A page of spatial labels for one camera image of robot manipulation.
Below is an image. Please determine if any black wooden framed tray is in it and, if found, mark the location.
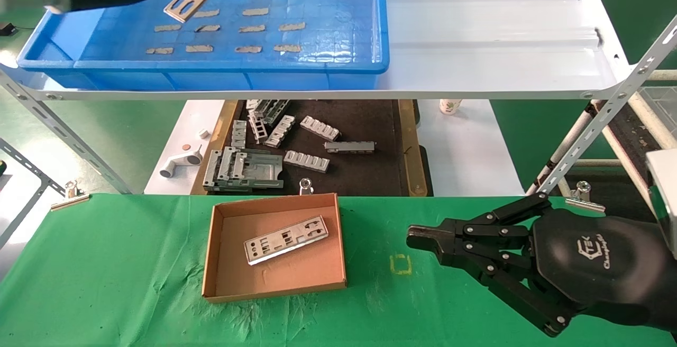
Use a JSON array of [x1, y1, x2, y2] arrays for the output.
[[191, 99, 434, 197]]

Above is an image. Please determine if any grey metal bar part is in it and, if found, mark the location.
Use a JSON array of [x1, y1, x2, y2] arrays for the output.
[[324, 141, 376, 154]]

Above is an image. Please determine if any white pipe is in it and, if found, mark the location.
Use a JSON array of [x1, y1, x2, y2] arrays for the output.
[[632, 70, 677, 81], [534, 109, 599, 186]]

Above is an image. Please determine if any metal slotted shield plate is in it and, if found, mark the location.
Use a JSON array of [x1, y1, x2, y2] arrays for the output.
[[243, 216, 329, 266], [163, 0, 217, 23]]

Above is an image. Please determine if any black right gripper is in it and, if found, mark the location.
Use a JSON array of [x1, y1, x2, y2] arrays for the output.
[[406, 193, 677, 338]]

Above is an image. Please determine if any green table cloth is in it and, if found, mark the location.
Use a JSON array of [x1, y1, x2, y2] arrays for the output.
[[0, 193, 677, 347]]

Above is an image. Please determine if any grey finned metal part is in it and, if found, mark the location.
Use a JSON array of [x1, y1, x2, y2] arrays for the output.
[[299, 116, 341, 142], [263, 115, 295, 149], [283, 150, 330, 173]]

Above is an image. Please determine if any large flat grey metal plate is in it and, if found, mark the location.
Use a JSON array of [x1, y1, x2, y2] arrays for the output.
[[203, 147, 284, 193]]

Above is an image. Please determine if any dark metal bracket part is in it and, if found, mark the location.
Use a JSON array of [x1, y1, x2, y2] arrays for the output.
[[254, 99, 290, 125]]

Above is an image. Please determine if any narrow grey metal strip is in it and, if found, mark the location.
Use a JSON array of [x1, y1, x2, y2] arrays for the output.
[[218, 147, 237, 181], [204, 149, 222, 186]]

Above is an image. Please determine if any clear plastic box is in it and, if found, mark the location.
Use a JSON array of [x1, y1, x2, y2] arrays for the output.
[[637, 86, 677, 144]]

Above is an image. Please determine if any shallow cardboard box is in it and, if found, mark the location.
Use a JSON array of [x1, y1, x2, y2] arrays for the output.
[[202, 193, 347, 303]]

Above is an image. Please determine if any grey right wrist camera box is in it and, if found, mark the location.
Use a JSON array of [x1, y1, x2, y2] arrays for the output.
[[644, 150, 677, 260]]

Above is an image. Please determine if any ladder shaped metal part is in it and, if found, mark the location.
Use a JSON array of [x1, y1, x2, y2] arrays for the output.
[[248, 110, 268, 144]]

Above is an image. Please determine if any grey slotted metal strip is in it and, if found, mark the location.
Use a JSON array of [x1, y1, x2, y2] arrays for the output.
[[231, 120, 248, 149]]

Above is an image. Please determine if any white shelf board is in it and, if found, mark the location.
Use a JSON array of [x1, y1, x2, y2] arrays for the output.
[[0, 0, 635, 101]]

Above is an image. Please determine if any grey perforated shelf strut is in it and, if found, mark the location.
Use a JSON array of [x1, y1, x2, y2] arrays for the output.
[[0, 69, 132, 194], [527, 15, 677, 195]]

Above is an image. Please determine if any white pipe fitting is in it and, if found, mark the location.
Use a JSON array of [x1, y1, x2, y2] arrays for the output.
[[159, 145, 203, 179]]

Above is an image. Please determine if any black belt conveyor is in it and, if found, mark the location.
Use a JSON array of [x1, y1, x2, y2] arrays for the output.
[[590, 93, 677, 221]]

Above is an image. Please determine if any grey perforated brace bar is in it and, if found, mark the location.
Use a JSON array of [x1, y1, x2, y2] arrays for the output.
[[0, 138, 67, 248]]

